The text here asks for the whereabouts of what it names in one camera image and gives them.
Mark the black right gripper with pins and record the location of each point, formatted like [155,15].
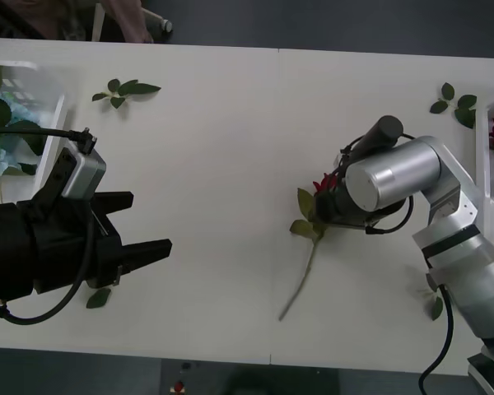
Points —
[331,205]

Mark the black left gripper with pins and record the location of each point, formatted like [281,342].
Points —
[66,247]

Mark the red artificial rose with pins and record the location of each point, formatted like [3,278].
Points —
[302,228]

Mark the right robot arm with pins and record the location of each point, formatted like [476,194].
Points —
[395,173]

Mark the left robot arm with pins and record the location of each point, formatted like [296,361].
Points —
[4,255]

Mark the single loose green leaf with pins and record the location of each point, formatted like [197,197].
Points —
[99,298]

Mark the shallow white box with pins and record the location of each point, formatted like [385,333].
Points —
[482,156]
[55,119]

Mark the loose green leaf twig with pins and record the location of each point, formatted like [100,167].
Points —
[437,308]
[127,87]
[465,117]

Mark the person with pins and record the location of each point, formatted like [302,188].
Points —
[127,20]

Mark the grey chair base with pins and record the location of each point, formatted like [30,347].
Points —
[158,20]

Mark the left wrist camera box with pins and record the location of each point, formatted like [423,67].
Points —
[84,175]

